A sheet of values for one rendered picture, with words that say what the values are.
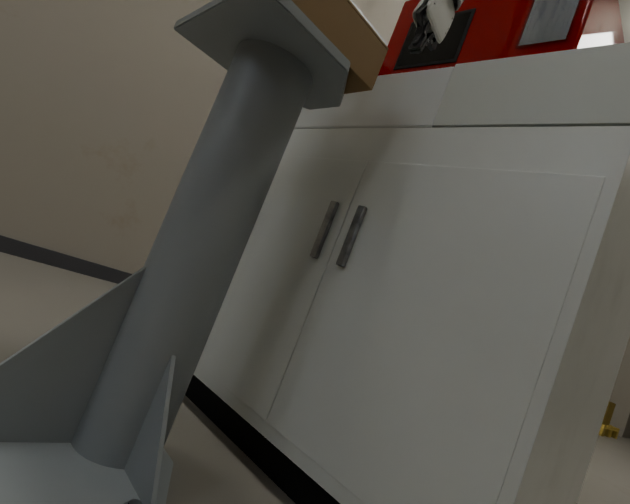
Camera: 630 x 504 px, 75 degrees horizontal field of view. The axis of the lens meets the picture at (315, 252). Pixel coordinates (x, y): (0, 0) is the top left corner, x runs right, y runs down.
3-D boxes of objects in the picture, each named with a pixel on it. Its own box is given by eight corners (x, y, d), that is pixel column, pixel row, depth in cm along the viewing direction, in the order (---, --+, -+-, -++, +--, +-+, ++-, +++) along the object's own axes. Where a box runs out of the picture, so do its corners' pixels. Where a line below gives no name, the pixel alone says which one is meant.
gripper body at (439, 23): (439, 19, 110) (421, 49, 107) (425, -17, 103) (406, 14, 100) (465, 13, 105) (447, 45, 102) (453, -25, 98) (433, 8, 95)
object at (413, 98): (291, 143, 130) (307, 103, 131) (449, 147, 92) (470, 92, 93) (271, 127, 124) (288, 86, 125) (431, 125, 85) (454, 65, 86)
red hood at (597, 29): (429, 185, 239) (464, 94, 244) (590, 202, 182) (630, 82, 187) (358, 115, 185) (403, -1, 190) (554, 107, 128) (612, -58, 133)
